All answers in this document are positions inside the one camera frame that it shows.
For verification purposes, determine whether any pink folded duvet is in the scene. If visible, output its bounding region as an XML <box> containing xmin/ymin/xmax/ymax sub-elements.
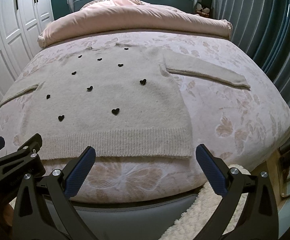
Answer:
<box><xmin>38</xmin><ymin>0</ymin><xmax>233</xmax><ymax>48</ymax></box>

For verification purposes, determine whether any bedside table with ornaments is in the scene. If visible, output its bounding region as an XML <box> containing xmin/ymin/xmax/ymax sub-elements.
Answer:
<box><xmin>195</xmin><ymin>0</ymin><xmax>212</xmax><ymax>18</ymax></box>

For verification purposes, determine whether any white fluffy rug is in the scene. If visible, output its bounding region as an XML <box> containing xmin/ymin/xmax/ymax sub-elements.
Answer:
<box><xmin>160</xmin><ymin>164</ymin><xmax>250</xmax><ymax>240</ymax></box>

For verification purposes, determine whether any beige sweater with black hearts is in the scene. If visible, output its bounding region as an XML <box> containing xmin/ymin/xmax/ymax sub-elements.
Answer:
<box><xmin>1</xmin><ymin>44</ymin><xmax>249</xmax><ymax>159</ymax></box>

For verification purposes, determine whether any white panelled wardrobe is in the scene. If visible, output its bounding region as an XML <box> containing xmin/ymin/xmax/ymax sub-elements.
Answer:
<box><xmin>0</xmin><ymin>0</ymin><xmax>54</xmax><ymax>101</ymax></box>

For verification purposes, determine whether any teal curtain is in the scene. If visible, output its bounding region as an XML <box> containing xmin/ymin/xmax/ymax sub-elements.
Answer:
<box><xmin>212</xmin><ymin>0</ymin><xmax>290</xmax><ymax>151</ymax></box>

